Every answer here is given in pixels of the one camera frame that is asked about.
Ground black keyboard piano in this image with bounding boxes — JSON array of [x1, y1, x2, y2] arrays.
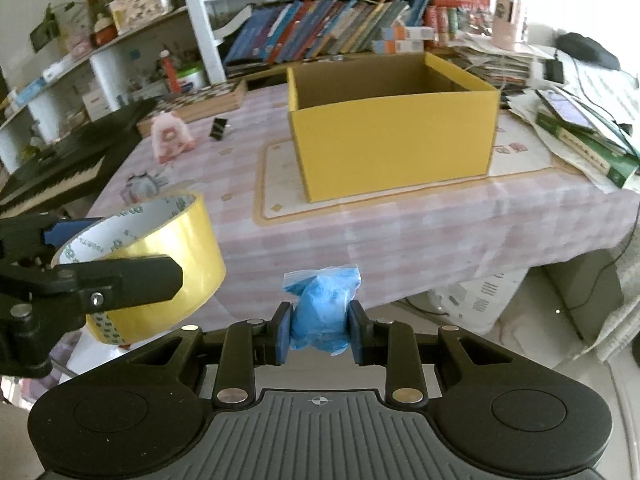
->
[[0, 99, 158, 216]]

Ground white bookshelf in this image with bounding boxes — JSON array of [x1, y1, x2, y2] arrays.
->
[[0, 0, 516, 171]]

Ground black rounded object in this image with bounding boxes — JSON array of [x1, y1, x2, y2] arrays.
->
[[556, 32, 621, 70]]

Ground pink plush toy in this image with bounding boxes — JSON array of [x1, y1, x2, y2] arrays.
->
[[151, 114, 196, 163]]

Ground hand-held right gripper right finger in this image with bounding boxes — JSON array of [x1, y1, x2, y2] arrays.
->
[[349, 302, 521, 407]]

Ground wooden chessboard box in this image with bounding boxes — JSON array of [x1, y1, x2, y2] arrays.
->
[[137, 78, 248, 136]]

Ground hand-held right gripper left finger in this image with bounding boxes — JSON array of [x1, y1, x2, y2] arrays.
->
[[122, 302, 293, 407]]

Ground white carton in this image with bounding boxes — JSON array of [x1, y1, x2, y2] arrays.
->
[[430, 265, 526, 333]]

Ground white box with red label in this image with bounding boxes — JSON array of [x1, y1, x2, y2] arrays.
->
[[82, 87, 108, 118]]

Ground yellow cardboard box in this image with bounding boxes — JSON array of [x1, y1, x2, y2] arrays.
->
[[286, 51, 501, 204]]

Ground pink card box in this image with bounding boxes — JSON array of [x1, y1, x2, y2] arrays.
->
[[492, 0, 526, 51]]

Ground yellow tape roll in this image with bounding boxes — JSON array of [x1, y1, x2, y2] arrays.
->
[[50, 192, 227, 346]]

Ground green book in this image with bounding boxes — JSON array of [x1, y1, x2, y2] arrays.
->
[[535, 112, 640, 188]]

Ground small orange and white boxes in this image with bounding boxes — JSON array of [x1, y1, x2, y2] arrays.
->
[[372, 25, 436, 55]]

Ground desktop with pink checked cloth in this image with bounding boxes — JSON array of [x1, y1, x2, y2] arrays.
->
[[85, 45, 640, 311]]

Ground beige star placemat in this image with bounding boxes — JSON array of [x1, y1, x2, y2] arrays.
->
[[252, 132, 583, 226]]

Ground red books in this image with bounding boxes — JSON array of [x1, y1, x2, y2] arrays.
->
[[427, 0, 493, 43]]

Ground smartphone with purple screen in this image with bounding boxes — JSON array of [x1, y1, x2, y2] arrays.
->
[[537, 89, 596, 128]]

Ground red and white jar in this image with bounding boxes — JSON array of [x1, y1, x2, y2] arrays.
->
[[92, 14, 118, 46]]

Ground red glue bottle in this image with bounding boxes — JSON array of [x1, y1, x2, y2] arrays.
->
[[160, 49, 180, 93]]

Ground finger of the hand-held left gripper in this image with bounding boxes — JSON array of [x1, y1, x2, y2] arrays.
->
[[0, 212, 103, 266], [32, 256, 184, 318]]

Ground blue plastic bag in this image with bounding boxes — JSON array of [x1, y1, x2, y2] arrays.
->
[[282, 264, 361, 357]]

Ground white jar with green lid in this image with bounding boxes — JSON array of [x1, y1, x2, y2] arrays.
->
[[175, 62, 208, 92]]

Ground stack of papers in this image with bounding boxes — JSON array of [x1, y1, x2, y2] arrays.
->
[[450, 42, 640, 191]]

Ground row of leaning books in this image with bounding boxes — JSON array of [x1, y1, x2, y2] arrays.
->
[[225, 0, 436, 63]]

